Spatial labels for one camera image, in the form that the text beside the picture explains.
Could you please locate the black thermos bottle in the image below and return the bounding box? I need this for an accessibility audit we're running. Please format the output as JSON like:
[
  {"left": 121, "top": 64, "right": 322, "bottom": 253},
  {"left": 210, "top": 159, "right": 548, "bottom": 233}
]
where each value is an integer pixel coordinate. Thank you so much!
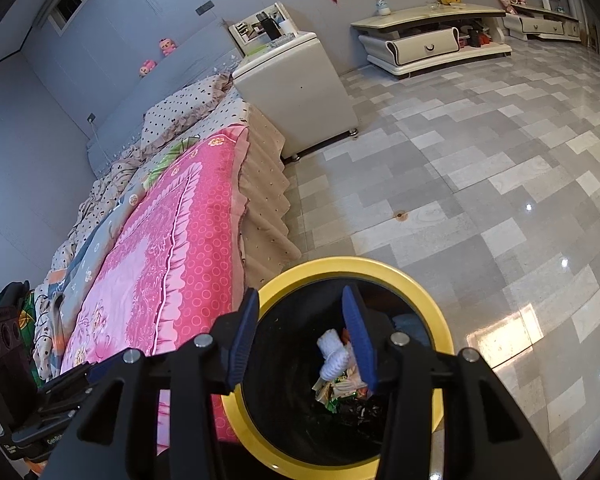
[{"left": 260, "top": 11, "right": 280, "bottom": 40}]

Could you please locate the green yellow snack bag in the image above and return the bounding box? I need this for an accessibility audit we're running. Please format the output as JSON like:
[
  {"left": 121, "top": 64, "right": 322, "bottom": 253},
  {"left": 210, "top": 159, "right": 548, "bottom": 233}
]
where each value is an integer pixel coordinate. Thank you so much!
[{"left": 312, "top": 365, "right": 370, "bottom": 403}]

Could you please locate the black cloth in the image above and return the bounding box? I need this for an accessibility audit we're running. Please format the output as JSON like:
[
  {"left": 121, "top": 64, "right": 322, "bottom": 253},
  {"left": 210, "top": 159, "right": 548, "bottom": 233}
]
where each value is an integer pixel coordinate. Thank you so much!
[{"left": 0, "top": 281, "right": 31, "bottom": 311}]

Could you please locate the white polka dot bed sheet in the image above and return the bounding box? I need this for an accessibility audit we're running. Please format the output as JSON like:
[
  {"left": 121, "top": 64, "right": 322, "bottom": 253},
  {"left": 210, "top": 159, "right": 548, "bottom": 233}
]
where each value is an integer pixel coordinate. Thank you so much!
[{"left": 180, "top": 97, "right": 253, "bottom": 146}]

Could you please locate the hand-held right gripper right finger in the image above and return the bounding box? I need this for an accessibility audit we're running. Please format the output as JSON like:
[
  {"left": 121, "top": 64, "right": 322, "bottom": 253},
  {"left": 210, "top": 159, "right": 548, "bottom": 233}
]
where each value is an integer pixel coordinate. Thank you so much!
[{"left": 340, "top": 285, "right": 563, "bottom": 480}]

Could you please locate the polka dot ruffled pillow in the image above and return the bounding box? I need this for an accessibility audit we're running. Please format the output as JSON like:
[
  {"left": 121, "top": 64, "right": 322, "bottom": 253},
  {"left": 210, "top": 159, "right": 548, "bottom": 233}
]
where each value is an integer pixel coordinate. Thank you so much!
[{"left": 142, "top": 72, "right": 236, "bottom": 148}]

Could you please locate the white tissue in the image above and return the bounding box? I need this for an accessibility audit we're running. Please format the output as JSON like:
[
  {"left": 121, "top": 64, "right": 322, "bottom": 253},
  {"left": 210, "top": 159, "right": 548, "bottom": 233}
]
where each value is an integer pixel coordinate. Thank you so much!
[{"left": 316, "top": 328, "right": 357, "bottom": 382}]

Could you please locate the black plastic bag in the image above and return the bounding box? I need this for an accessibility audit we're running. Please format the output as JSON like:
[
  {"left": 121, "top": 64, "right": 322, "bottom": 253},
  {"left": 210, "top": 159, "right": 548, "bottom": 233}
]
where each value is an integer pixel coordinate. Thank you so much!
[{"left": 330, "top": 397, "right": 386, "bottom": 428}]

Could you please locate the small white low cabinet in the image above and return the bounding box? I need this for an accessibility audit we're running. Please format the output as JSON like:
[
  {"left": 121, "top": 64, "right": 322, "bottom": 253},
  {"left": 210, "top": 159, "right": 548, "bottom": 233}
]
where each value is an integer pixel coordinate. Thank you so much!
[{"left": 502, "top": 2, "right": 581, "bottom": 43}]

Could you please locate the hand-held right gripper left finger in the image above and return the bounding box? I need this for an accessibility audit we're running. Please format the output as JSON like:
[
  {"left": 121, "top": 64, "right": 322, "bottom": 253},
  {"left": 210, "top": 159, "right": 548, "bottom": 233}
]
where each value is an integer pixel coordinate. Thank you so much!
[{"left": 45, "top": 287, "right": 261, "bottom": 480}]

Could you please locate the white curved tv cabinet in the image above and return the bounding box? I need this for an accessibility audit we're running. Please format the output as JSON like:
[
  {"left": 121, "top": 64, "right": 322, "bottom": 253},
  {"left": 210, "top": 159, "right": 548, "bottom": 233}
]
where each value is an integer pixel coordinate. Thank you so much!
[{"left": 350, "top": 2, "right": 513, "bottom": 80}]

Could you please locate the grey blue bed headboard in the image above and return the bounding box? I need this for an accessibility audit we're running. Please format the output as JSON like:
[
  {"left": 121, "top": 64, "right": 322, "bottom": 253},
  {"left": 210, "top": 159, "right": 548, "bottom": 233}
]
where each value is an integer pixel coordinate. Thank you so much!
[{"left": 87, "top": 7, "right": 238, "bottom": 181}]

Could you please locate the white nightstand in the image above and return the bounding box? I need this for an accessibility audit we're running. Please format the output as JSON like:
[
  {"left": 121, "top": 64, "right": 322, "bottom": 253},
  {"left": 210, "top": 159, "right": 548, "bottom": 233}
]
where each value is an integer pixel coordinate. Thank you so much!
[{"left": 228, "top": 2, "right": 359, "bottom": 161}]

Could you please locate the yellow rimmed black trash bin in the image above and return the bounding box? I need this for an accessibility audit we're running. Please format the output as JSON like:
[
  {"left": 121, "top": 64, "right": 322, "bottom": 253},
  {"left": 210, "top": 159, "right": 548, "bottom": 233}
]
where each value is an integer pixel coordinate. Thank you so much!
[{"left": 220, "top": 256, "right": 456, "bottom": 466}]

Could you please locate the green floral pillow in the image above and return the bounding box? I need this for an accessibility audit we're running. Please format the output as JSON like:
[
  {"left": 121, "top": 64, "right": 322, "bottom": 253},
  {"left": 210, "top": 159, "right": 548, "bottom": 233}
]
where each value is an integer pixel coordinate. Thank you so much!
[{"left": 20, "top": 292, "right": 38, "bottom": 356}]

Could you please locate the floral polka dot duvet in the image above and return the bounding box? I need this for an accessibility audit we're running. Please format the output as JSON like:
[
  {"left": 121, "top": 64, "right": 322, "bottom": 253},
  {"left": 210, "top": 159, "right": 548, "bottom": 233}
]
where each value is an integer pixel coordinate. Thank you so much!
[{"left": 32, "top": 147, "right": 201, "bottom": 381}]

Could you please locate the beige pleated bed skirt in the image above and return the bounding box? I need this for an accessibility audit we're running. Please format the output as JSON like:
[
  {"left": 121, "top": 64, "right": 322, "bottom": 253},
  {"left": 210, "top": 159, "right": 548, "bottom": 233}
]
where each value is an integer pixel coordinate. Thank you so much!
[{"left": 240, "top": 102, "right": 303, "bottom": 281}]

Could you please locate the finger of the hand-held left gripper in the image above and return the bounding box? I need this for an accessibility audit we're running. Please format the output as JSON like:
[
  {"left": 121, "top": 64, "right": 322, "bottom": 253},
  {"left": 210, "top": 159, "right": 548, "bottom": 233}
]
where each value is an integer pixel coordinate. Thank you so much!
[
  {"left": 37, "top": 390, "right": 88, "bottom": 418},
  {"left": 42, "top": 357, "right": 113, "bottom": 396}
]

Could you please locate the pink floral bedspread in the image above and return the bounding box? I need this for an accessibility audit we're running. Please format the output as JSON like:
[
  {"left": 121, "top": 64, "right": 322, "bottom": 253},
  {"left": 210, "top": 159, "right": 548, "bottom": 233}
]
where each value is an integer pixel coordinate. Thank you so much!
[{"left": 60, "top": 125, "right": 253, "bottom": 446}]

